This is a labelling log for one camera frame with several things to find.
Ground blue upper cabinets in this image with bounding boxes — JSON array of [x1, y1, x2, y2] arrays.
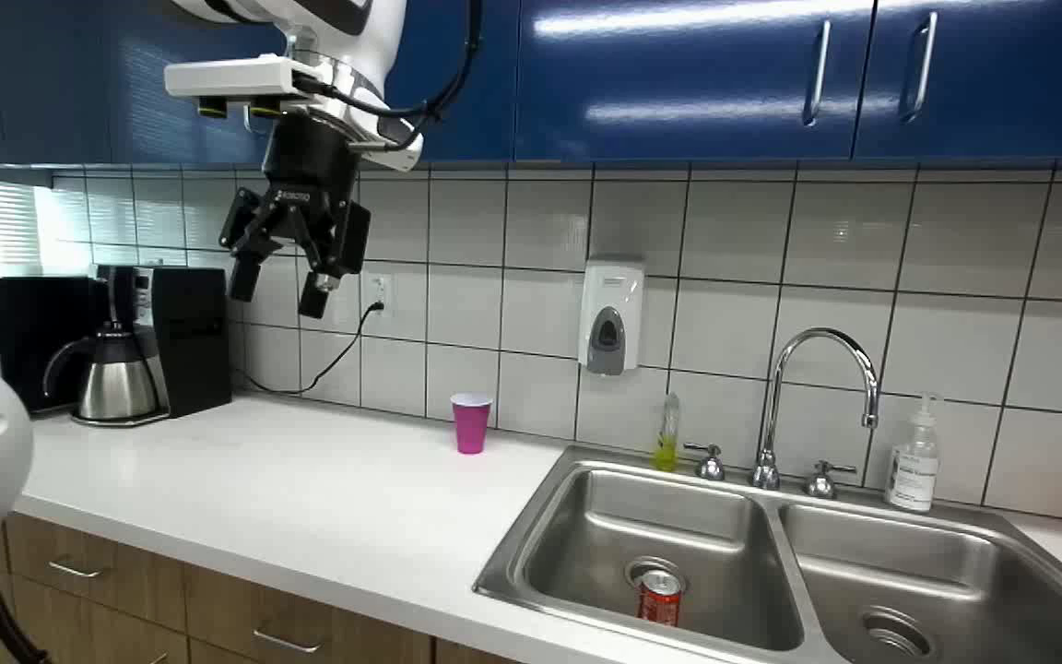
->
[[0, 0, 1062, 167]]

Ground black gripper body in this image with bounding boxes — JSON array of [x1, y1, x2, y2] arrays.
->
[[216, 116, 367, 277]]

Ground black power cord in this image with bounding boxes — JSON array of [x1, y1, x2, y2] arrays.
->
[[232, 300, 386, 402]]

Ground stainless steel double sink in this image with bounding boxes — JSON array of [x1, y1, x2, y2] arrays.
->
[[476, 450, 1062, 664]]

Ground white wall soap dispenser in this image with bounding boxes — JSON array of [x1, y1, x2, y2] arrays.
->
[[580, 263, 647, 375]]

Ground white wall outlet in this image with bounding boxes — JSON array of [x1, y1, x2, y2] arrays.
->
[[365, 273, 391, 314]]

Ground pink plastic cup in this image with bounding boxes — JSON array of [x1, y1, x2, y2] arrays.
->
[[451, 396, 489, 453]]

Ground red soda can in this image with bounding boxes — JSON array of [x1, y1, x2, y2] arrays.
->
[[638, 568, 687, 628]]

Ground wooden lower drawers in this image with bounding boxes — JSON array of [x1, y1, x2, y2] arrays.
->
[[0, 515, 508, 664]]

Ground chrome curved faucet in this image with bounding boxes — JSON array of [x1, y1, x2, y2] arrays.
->
[[681, 324, 884, 501]]

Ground clear pump soap bottle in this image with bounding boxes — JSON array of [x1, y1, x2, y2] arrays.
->
[[884, 396, 940, 514]]

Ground green dish soap bottle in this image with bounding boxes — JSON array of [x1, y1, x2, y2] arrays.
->
[[654, 391, 681, 472]]

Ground black coffee maker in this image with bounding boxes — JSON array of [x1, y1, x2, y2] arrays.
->
[[95, 265, 232, 416]]

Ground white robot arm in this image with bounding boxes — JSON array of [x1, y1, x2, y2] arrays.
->
[[162, 0, 423, 319]]

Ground steel coffee carafe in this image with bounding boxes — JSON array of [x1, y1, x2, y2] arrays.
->
[[42, 327, 162, 426]]

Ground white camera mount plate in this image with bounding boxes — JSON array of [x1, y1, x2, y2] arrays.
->
[[162, 57, 305, 101]]

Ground black microwave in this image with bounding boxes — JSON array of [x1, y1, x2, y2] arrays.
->
[[0, 277, 103, 415]]

